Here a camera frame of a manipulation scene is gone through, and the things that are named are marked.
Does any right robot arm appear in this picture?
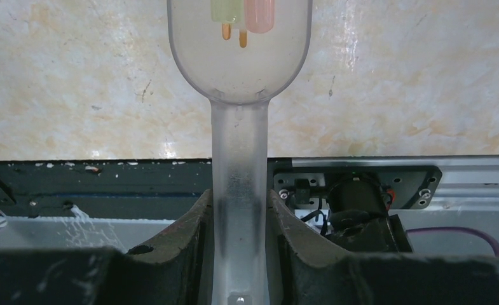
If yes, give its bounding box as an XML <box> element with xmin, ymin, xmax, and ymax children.
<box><xmin>0</xmin><ymin>175</ymin><xmax>499</xmax><ymax>304</ymax></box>

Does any clear plastic scoop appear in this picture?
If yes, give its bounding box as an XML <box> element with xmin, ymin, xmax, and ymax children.
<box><xmin>167</xmin><ymin>1</ymin><xmax>313</xmax><ymax>304</ymax></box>

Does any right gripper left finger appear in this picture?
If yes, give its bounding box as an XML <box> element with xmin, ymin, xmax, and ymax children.
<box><xmin>0</xmin><ymin>190</ymin><xmax>212</xmax><ymax>304</ymax></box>

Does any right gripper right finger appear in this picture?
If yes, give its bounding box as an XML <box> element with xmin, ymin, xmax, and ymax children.
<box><xmin>267</xmin><ymin>190</ymin><xmax>499</xmax><ymax>304</ymax></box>

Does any white cable duct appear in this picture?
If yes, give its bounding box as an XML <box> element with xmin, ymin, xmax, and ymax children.
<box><xmin>0</xmin><ymin>206</ymin><xmax>173</xmax><ymax>252</ymax></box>

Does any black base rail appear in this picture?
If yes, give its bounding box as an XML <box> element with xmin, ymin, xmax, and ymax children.
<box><xmin>0</xmin><ymin>158</ymin><xmax>442</xmax><ymax>220</ymax></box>

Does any pink popsicle candy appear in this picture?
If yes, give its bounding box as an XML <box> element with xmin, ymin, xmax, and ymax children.
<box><xmin>239</xmin><ymin>0</ymin><xmax>275</xmax><ymax>48</ymax></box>

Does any green popsicle candy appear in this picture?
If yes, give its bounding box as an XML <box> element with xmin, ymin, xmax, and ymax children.
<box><xmin>210</xmin><ymin>0</ymin><xmax>245</xmax><ymax>40</ymax></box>

